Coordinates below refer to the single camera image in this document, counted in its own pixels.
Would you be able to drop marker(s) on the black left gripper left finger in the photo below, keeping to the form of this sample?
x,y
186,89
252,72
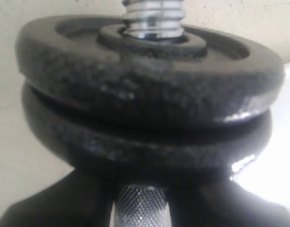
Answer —
x,y
77,200

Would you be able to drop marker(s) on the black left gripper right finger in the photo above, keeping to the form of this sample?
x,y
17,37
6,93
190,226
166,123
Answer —
x,y
221,202

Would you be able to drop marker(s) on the chrome dumbbell bar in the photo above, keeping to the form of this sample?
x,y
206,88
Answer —
x,y
156,20

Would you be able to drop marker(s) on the black weight plate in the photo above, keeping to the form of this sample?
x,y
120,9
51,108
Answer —
x,y
134,155
205,79

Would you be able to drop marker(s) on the black weight plate on bar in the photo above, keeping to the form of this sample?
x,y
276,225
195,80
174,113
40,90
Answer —
x,y
134,155

